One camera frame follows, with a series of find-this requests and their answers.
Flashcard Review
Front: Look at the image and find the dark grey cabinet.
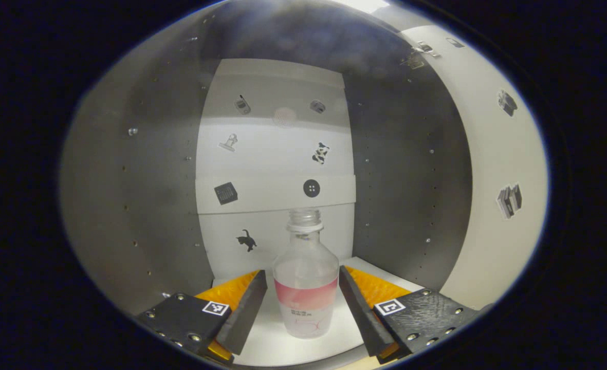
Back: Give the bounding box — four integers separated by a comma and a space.
59, 0, 474, 368

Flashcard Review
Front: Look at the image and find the metal door hinge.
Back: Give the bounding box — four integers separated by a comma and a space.
400, 40, 442, 70

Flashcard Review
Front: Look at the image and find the clear bottle pink label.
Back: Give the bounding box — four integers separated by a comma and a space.
273, 208, 340, 340

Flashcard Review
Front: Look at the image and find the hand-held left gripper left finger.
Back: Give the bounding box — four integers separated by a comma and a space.
135, 269, 268, 365

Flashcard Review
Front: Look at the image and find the ceiling light panel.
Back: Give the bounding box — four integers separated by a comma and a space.
334, 0, 392, 14

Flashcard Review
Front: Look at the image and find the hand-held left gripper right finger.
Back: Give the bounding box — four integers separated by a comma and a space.
338, 265, 481, 364

